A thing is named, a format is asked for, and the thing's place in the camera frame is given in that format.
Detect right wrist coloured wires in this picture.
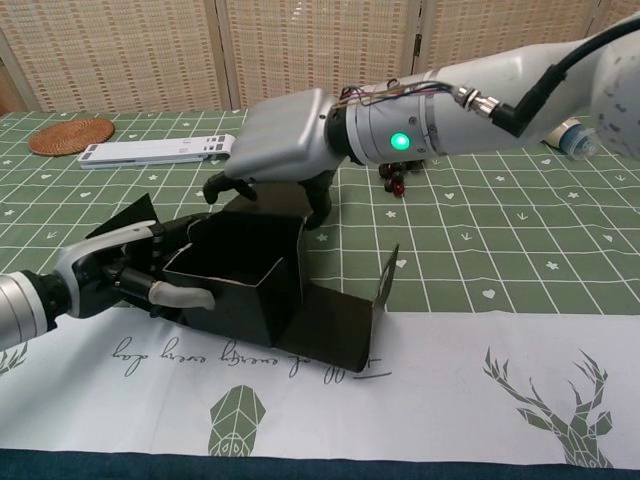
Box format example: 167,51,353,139
337,79,459,109

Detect dark red grape bunch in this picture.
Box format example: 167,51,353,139
378,160,424,197

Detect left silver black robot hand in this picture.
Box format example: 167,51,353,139
52,214,216,321

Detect white rectangular device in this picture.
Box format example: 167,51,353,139
78,133,236,171

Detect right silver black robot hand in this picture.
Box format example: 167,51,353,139
202,88,347,231

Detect black cardboard box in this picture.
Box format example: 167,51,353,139
84,193,401,375

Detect green checked tablecloth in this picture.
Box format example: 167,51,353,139
0,107,640,459

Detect round woven rattan coaster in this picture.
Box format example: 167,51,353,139
28,118,116,158

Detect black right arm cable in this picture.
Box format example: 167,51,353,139
492,14,640,139

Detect bamboo folding screen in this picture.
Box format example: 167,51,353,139
0,0,640,114

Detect mayonnaise squeeze bottle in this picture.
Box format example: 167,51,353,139
542,117,599,161

